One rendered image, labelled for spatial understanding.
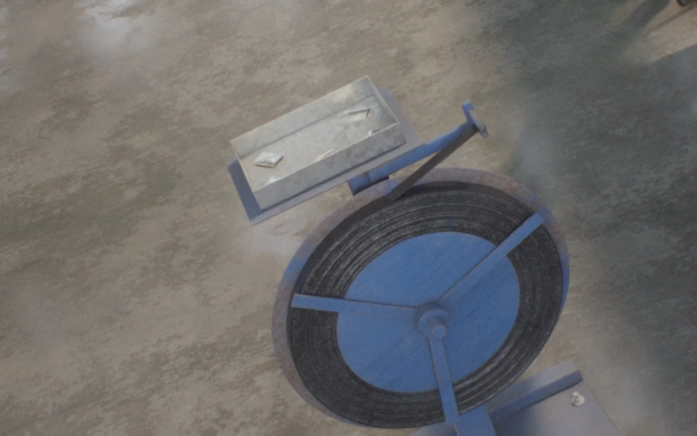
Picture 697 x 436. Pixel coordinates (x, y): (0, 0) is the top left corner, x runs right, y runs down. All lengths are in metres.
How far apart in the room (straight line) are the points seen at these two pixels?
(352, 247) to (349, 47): 2.57
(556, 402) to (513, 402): 0.11
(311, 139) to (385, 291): 0.35
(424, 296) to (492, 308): 0.17
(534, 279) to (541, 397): 0.64
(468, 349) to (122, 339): 1.64
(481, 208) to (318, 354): 0.45
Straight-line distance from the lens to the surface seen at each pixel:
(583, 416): 3.35
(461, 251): 2.71
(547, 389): 3.40
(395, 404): 2.90
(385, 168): 2.63
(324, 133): 2.76
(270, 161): 2.74
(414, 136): 2.65
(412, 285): 2.72
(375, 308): 2.72
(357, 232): 2.61
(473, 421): 3.11
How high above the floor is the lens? 2.43
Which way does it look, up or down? 35 degrees down
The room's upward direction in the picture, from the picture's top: 24 degrees counter-clockwise
